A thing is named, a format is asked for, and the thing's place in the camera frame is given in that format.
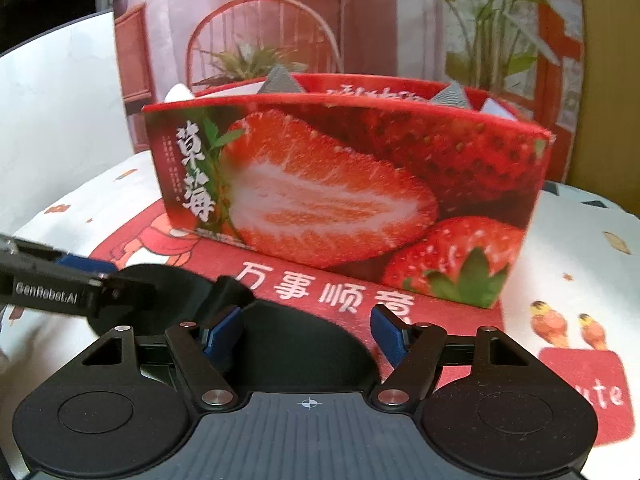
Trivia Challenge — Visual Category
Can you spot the red strawberry cardboard box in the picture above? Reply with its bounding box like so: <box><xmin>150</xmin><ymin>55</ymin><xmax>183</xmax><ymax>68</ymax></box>
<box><xmin>143</xmin><ymin>74</ymin><xmax>554</xmax><ymax>309</ymax></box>

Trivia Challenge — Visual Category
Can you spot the printed room backdrop poster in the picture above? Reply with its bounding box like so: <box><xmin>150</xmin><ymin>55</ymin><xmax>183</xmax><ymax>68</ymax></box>
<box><xmin>112</xmin><ymin>0</ymin><xmax>584</xmax><ymax>181</ymax></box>

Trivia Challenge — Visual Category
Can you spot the grey knit cloth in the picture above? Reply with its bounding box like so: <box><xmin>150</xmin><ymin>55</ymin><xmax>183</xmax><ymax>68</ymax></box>
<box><xmin>258</xmin><ymin>65</ymin><xmax>472</xmax><ymax>110</ymax></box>

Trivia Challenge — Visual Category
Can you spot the white board panel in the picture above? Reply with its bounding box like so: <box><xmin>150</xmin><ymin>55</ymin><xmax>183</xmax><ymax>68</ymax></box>
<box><xmin>1</xmin><ymin>11</ymin><xmax>134</xmax><ymax>233</ymax></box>

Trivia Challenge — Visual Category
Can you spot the black fabric pouch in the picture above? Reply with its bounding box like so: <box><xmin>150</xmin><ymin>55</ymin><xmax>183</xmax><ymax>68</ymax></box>
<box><xmin>112</xmin><ymin>264</ymin><xmax>381</xmax><ymax>396</ymax></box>

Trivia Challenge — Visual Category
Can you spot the patterned white tablecloth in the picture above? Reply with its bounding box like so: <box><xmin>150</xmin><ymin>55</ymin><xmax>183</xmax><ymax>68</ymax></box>
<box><xmin>18</xmin><ymin>153</ymin><xmax>639</xmax><ymax>479</ymax></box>

